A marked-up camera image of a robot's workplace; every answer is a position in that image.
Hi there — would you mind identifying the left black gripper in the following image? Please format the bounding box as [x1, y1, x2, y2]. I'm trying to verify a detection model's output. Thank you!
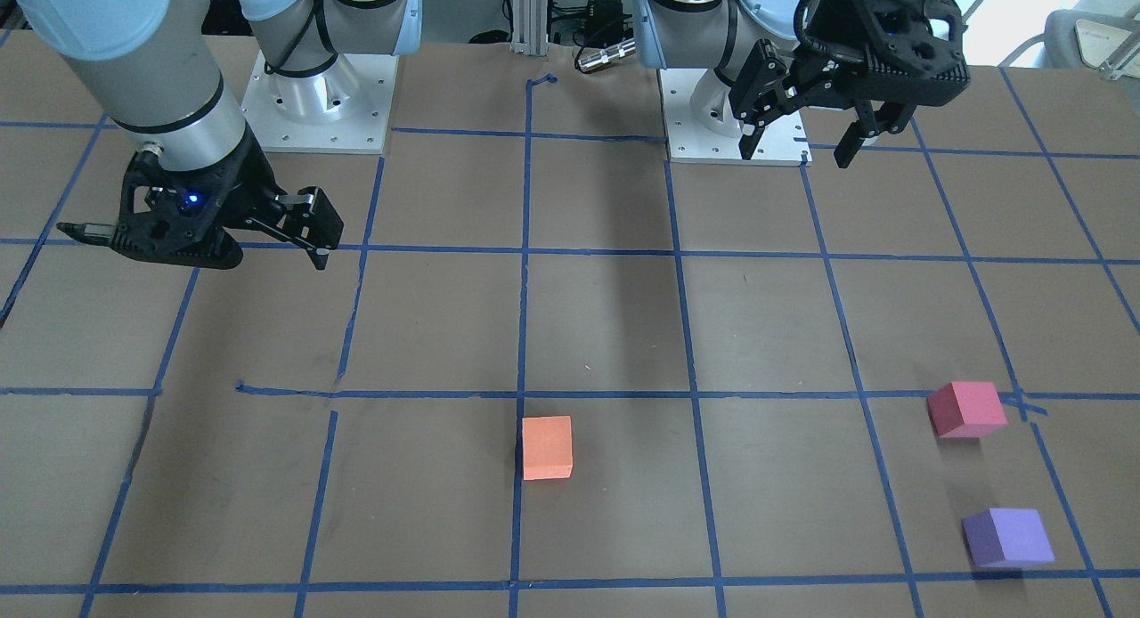
[728, 0, 972, 170]

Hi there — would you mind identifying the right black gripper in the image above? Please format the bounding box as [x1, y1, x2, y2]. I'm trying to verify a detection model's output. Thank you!
[57, 141, 345, 273]

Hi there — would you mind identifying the orange foam cube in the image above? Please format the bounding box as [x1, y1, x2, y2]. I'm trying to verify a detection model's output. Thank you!
[522, 415, 575, 481]

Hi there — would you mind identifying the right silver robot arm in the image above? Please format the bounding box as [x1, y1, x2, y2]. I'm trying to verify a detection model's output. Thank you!
[16, 0, 423, 270]

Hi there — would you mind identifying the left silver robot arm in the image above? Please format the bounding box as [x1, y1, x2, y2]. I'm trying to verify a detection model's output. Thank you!
[634, 0, 972, 168]

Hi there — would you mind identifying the pink foam cube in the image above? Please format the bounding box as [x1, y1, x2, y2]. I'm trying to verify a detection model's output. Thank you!
[925, 381, 1008, 439]

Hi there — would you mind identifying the purple foam cube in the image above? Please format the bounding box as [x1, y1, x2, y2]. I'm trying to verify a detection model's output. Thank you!
[961, 509, 1055, 568]

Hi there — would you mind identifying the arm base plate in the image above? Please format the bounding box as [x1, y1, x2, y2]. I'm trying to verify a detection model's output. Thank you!
[241, 54, 402, 155]
[657, 66, 813, 166]

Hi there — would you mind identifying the aluminium frame post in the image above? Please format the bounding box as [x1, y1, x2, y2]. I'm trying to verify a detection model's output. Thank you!
[508, 0, 552, 59]

